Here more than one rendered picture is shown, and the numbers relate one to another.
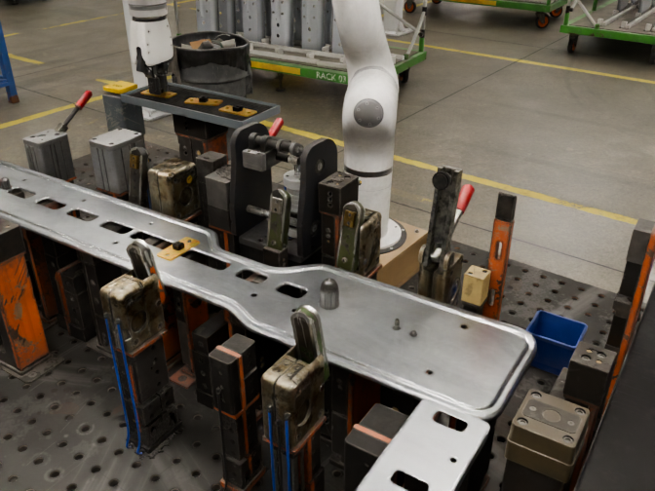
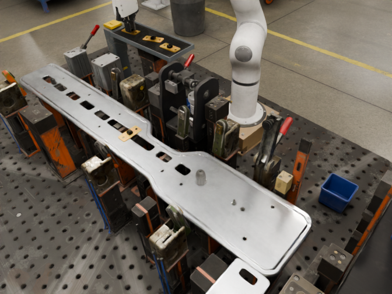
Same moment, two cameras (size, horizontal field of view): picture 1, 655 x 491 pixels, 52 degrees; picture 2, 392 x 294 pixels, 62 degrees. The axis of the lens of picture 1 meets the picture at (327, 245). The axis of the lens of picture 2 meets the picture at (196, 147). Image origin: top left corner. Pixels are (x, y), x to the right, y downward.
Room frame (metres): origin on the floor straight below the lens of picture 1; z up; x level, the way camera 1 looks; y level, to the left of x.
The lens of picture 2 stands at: (0.31, -0.14, 1.76)
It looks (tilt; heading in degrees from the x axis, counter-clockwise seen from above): 44 degrees down; 13
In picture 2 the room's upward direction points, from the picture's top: 4 degrees counter-clockwise
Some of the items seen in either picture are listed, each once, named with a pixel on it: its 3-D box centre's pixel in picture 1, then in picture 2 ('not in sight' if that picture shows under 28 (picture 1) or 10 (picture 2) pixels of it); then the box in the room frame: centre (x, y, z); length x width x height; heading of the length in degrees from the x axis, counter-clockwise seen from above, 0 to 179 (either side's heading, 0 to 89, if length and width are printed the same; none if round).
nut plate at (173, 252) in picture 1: (178, 246); (129, 132); (1.11, 0.28, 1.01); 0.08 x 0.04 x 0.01; 147
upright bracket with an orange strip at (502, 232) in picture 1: (488, 324); (291, 199); (0.94, -0.28, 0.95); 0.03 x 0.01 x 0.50; 58
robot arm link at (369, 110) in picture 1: (369, 125); (246, 56); (1.49, -0.10, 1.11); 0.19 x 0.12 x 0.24; 173
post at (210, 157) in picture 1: (218, 236); (159, 115); (1.34, 0.25, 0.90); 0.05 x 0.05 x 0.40; 58
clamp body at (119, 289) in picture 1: (142, 362); (108, 194); (0.93, 0.33, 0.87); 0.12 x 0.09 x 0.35; 148
